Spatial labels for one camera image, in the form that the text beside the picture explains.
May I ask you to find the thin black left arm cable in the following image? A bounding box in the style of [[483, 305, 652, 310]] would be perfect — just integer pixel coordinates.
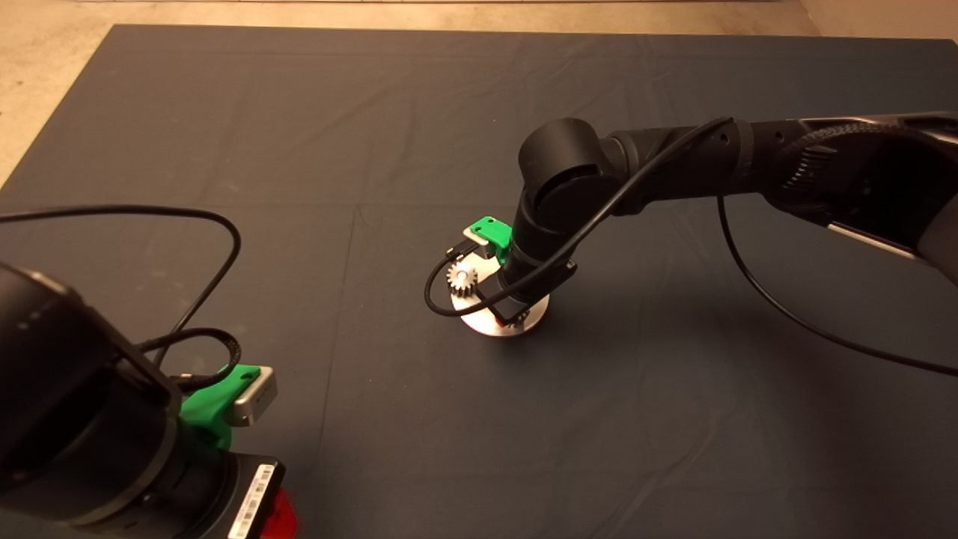
[[0, 206, 242, 368]]

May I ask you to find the black hanging right arm cable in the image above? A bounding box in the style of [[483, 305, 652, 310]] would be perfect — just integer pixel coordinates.
[[716, 196, 958, 378]]

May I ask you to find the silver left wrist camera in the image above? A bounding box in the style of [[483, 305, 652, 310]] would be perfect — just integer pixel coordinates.
[[231, 367, 278, 427]]

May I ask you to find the dark grey table cloth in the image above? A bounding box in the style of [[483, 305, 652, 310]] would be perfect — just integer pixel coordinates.
[[0, 25, 958, 539]]

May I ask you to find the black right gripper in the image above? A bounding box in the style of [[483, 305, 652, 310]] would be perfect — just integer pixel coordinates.
[[483, 258, 579, 326]]

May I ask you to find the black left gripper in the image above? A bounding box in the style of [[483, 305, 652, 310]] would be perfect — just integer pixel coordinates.
[[223, 452, 299, 539]]

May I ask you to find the green right camera mount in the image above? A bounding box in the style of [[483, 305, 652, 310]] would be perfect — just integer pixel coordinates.
[[467, 216, 514, 264]]

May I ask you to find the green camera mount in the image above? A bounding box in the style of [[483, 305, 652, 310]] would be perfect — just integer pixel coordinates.
[[180, 365, 262, 451], [467, 216, 514, 264]]

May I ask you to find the round metal carrier plate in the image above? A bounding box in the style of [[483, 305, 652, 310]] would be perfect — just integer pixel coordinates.
[[451, 253, 551, 338]]

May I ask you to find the braided black left arm cable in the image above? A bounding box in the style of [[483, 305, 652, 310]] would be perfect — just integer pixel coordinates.
[[137, 328, 243, 392]]

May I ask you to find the braided black right arm cable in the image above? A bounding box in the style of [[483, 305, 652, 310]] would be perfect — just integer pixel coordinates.
[[777, 122, 958, 204]]

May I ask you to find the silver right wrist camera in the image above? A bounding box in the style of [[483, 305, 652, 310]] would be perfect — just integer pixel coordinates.
[[461, 228, 495, 260]]

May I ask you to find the braided black arm cable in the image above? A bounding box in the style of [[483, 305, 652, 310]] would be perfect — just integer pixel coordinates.
[[777, 122, 958, 204], [137, 328, 243, 392]]

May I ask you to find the green left camera mount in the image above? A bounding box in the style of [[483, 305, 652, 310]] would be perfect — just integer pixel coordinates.
[[180, 365, 262, 451]]

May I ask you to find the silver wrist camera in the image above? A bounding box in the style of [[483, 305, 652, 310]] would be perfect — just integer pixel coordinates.
[[231, 367, 278, 427], [461, 228, 495, 260]]

